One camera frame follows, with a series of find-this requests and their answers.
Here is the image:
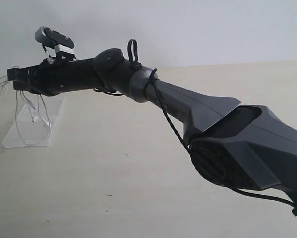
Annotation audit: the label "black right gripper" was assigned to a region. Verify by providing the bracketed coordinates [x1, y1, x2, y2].
[7, 61, 75, 96]

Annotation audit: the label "white wired earphones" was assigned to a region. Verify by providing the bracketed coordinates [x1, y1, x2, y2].
[0, 75, 52, 147]

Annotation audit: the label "clear plastic storage box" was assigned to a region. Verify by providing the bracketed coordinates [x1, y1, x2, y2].
[3, 96, 66, 148]

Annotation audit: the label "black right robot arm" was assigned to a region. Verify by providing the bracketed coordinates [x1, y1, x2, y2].
[7, 48, 297, 216]

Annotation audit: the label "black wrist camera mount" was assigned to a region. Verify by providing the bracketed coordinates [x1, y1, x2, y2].
[34, 26, 77, 65]

